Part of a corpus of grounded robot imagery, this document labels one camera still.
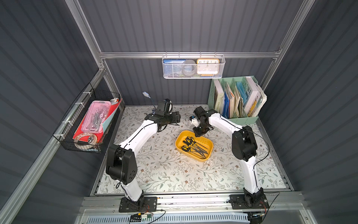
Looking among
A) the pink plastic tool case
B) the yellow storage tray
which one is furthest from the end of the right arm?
the pink plastic tool case

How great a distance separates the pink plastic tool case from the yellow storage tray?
1.51 feet

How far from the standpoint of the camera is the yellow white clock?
0.90m

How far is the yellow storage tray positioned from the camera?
921mm

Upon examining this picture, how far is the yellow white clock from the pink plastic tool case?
1.95 ft

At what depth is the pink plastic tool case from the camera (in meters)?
0.69
